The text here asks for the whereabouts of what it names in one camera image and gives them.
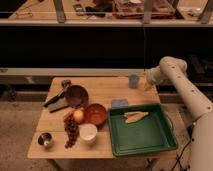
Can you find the bunch of dark grapes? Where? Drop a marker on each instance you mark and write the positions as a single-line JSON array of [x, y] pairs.
[[72, 129]]

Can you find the orange bowl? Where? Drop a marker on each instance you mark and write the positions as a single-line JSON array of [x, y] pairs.
[[95, 114]]

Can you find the red tray on shelf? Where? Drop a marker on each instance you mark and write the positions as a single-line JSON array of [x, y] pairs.
[[135, 8]]

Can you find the blue sponge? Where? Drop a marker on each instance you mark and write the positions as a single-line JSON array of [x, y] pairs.
[[119, 103]]

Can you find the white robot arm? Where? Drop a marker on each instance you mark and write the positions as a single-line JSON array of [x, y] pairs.
[[198, 104]]

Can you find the blue plastic cup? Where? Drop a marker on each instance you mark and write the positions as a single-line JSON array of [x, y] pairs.
[[133, 81]]

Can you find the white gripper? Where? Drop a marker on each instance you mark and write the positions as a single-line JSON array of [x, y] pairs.
[[153, 77]]

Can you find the wooden table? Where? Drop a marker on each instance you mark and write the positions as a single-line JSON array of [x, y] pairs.
[[103, 90]]

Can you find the green plastic tray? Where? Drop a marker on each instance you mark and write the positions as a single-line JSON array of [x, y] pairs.
[[151, 134]]

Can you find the white cup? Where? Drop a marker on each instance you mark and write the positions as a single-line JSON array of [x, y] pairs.
[[88, 133]]

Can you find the yellow red apple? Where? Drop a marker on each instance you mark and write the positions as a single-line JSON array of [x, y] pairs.
[[78, 116]]

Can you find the black handled brush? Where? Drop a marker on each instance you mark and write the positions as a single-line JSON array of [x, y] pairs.
[[65, 84]]

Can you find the small metal cup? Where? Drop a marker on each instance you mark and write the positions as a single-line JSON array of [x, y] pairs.
[[45, 140]]

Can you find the yellow banana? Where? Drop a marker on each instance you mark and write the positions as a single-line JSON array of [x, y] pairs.
[[132, 117]]

